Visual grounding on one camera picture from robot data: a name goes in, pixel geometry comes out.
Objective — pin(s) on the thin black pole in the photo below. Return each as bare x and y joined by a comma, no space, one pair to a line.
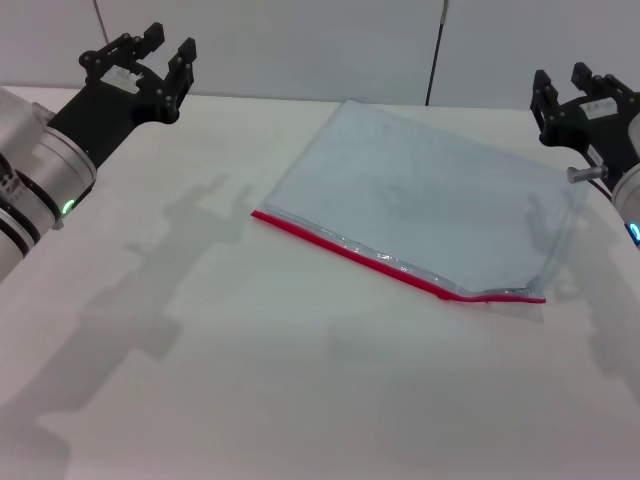
436,55

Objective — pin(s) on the clear document bag red zip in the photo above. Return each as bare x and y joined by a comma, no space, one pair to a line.
400,190

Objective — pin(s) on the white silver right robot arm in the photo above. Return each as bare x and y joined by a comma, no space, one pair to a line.
629,200

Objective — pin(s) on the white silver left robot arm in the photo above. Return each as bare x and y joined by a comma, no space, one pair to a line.
45,170

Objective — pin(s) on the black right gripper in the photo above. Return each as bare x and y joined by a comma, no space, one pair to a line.
605,132

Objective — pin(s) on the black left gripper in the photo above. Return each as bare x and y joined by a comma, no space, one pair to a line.
110,105

